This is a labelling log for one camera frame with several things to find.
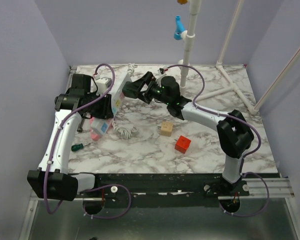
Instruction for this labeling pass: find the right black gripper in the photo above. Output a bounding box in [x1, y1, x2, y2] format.
[125, 72, 171, 106]

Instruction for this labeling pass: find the pink triangular socket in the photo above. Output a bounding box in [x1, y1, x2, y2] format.
[90, 117, 108, 141]

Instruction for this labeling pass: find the beige cube plug adapter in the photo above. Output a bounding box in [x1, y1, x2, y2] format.
[160, 121, 173, 137]

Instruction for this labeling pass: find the red cube plug adapter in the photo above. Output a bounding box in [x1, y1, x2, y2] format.
[174, 135, 191, 154]

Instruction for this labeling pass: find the purple power strip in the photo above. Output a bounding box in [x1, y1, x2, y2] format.
[106, 118, 114, 130]

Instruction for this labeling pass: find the dark green cube adapter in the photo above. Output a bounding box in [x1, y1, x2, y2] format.
[122, 81, 140, 99]

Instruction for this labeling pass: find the white power strip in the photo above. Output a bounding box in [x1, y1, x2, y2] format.
[109, 72, 132, 116]

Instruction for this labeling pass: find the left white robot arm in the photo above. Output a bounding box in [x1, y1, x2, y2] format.
[27, 73, 114, 201]

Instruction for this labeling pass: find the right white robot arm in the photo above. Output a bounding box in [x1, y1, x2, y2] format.
[123, 71, 254, 196]

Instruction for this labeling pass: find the dark metal bar tool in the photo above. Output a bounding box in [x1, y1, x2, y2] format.
[77, 114, 86, 133]

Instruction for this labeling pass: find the white pvc pipe stand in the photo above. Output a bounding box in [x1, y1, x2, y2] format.
[178, 0, 254, 114]

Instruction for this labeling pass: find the blue pipe fitting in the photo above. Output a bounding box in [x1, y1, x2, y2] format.
[173, 15, 186, 41]

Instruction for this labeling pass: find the orange pipe fitting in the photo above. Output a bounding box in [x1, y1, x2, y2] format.
[177, 0, 188, 5]

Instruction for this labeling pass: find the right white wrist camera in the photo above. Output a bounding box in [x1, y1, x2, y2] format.
[156, 68, 169, 86]

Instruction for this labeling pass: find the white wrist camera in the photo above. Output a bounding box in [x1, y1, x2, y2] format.
[95, 77, 112, 95]
[156, 68, 169, 86]

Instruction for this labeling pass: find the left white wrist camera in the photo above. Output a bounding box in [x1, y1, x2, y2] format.
[95, 77, 112, 95]

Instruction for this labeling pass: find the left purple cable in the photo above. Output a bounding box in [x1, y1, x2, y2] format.
[43, 63, 133, 221]

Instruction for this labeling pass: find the green handled screwdriver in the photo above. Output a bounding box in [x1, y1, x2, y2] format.
[71, 143, 90, 152]

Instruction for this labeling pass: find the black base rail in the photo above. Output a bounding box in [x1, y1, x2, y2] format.
[82, 173, 250, 208]

